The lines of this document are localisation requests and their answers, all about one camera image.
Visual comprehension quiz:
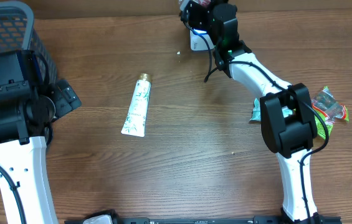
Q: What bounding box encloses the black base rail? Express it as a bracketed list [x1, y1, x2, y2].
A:
[64, 209, 342, 224]

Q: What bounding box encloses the green chip bag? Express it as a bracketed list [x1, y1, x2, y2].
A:
[312, 86, 350, 134]

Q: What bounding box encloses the white barcode scanner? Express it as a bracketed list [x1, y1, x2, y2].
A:
[190, 29, 214, 51]

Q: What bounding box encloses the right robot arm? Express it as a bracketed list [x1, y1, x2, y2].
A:
[179, 1, 325, 223]

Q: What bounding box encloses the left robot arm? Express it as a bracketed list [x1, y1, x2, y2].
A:
[0, 50, 82, 223]

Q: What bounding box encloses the cup noodles container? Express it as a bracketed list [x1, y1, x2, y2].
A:
[192, 0, 211, 7]

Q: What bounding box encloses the teal snack packet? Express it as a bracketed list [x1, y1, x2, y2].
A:
[250, 98, 294, 122]

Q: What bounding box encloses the white tube with gold cap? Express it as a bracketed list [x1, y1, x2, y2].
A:
[121, 73, 151, 138]

